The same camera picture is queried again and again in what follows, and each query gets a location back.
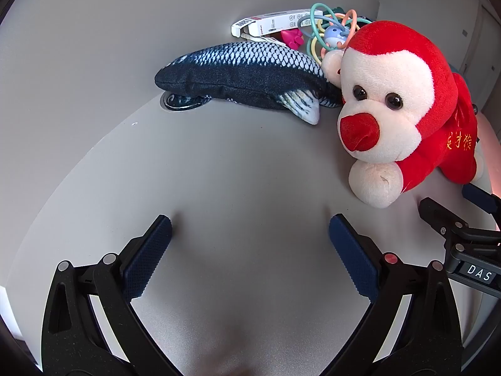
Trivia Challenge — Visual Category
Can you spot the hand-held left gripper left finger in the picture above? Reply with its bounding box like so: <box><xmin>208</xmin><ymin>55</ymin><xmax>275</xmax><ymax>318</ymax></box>
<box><xmin>41</xmin><ymin>215</ymin><xmax>192</xmax><ymax>376</ymax></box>

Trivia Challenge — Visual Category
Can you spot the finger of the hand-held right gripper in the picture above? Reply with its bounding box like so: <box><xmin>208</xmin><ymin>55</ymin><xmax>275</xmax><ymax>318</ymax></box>
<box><xmin>418</xmin><ymin>198</ymin><xmax>501</xmax><ymax>245</ymax></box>
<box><xmin>462</xmin><ymin>183</ymin><xmax>501</xmax><ymax>216</ymax></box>

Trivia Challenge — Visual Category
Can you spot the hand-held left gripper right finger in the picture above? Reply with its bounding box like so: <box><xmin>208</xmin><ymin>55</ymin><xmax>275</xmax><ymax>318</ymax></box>
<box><xmin>321</xmin><ymin>213</ymin><xmax>466</xmax><ymax>376</ymax></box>

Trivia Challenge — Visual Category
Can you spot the red monkey plush toy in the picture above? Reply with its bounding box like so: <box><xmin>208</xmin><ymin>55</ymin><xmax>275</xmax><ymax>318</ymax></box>
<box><xmin>321</xmin><ymin>19</ymin><xmax>486</xmax><ymax>209</ymax></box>

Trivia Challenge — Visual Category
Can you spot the colourful ring rattle toy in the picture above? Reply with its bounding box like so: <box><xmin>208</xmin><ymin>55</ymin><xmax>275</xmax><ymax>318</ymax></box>
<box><xmin>297</xmin><ymin>3</ymin><xmax>374</xmax><ymax>61</ymax></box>

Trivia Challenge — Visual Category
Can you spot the dark blue fish plush toy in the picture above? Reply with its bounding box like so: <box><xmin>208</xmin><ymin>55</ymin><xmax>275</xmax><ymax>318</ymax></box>
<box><xmin>154</xmin><ymin>42</ymin><xmax>345</xmax><ymax>126</ymax></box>

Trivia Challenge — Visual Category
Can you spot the small pink toy figure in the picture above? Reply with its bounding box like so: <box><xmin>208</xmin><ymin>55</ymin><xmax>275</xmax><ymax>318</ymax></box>
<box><xmin>280</xmin><ymin>27</ymin><xmax>307</xmax><ymax>50</ymax></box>

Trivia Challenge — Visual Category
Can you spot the white cardboard box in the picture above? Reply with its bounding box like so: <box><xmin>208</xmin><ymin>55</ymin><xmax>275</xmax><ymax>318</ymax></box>
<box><xmin>230</xmin><ymin>8</ymin><xmax>314</xmax><ymax>42</ymax></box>

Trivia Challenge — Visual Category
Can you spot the round desk cable grommet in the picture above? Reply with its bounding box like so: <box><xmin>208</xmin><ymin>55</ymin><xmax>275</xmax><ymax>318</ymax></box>
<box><xmin>158</xmin><ymin>91</ymin><xmax>214</xmax><ymax>112</ymax></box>

